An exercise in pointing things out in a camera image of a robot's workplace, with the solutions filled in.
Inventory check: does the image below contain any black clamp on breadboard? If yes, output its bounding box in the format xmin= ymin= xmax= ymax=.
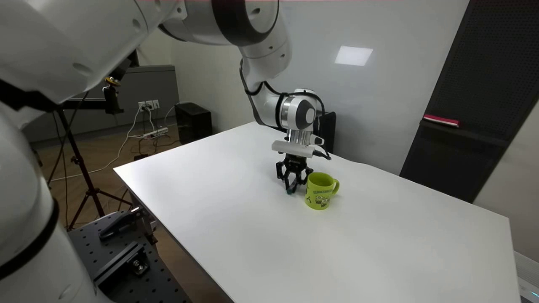
xmin=97 ymin=205 xmax=142 ymax=243

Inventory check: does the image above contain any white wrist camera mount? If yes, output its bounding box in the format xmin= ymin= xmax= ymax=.
xmin=270 ymin=136 xmax=333 ymax=163

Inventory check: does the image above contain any small black box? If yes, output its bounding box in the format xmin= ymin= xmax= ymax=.
xmin=173 ymin=100 xmax=213 ymax=144

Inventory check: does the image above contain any black perforated breadboard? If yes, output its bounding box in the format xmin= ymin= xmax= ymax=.
xmin=65 ymin=208 xmax=193 ymax=303

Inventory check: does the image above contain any black light tripod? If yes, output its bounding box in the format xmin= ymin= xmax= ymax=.
xmin=0 ymin=82 xmax=137 ymax=232

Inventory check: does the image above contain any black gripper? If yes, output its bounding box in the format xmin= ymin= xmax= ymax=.
xmin=274 ymin=153 xmax=314 ymax=195

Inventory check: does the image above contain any yellow-green printed cup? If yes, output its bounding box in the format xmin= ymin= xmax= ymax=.
xmin=302 ymin=169 xmax=341 ymax=211

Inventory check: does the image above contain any tall black cabinet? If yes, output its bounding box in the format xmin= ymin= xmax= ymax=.
xmin=397 ymin=0 xmax=539 ymax=203

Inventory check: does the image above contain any white power strip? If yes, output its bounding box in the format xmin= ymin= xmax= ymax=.
xmin=139 ymin=126 xmax=169 ymax=141

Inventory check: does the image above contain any grey low cabinet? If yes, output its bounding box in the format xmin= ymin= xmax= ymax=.
xmin=117 ymin=63 xmax=179 ymax=122

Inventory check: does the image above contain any red label strip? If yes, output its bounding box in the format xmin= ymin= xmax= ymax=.
xmin=422 ymin=112 xmax=461 ymax=129

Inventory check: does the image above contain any white wall socket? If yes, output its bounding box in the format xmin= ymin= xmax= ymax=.
xmin=136 ymin=97 xmax=161 ymax=110

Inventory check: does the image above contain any small black mounted camera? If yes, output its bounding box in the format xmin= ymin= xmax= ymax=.
xmin=99 ymin=65 xmax=127 ymax=117

